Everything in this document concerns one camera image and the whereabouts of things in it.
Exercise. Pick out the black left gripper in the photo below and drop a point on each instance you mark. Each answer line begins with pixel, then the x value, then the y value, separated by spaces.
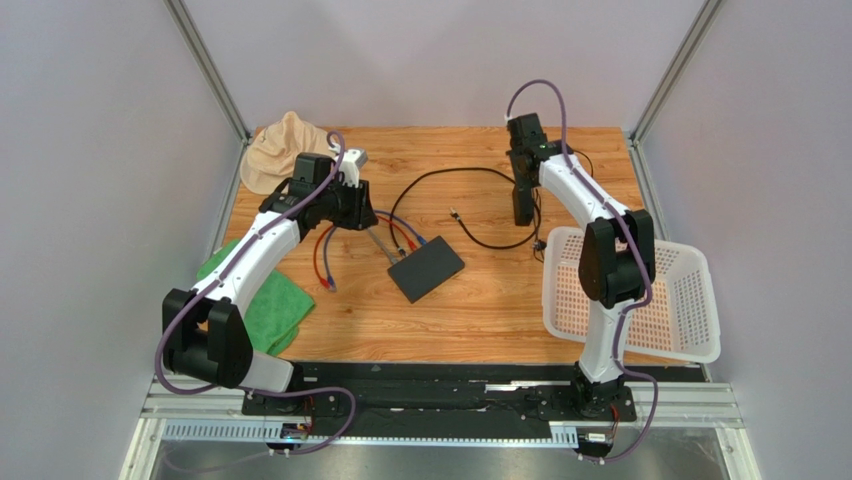
pixel 361 214

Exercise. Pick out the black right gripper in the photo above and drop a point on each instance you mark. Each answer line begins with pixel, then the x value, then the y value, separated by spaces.
pixel 523 202

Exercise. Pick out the black network switch box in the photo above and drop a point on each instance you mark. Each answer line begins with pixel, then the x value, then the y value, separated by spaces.
pixel 425 269

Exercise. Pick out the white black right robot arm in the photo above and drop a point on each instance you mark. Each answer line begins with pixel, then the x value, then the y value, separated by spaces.
pixel 617 261

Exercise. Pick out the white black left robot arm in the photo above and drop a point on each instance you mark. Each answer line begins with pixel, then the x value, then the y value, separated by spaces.
pixel 204 334

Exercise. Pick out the black power adapter brick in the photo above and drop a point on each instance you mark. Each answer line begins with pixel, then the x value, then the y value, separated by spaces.
pixel 523 204

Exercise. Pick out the beige bucket hat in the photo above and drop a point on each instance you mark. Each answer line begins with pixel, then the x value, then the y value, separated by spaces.
pixel 271 156

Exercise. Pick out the green microfiber cloth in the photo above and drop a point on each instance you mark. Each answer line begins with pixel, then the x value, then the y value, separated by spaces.
pixel 274 314

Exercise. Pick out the white plastic mesh basket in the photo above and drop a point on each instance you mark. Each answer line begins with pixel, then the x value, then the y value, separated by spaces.
pixel 681 323

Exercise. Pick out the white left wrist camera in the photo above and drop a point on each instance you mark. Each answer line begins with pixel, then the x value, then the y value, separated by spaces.
pixel 350 166

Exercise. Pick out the aluminium front frame rail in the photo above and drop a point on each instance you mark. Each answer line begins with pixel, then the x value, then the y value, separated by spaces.
pixel 700 418

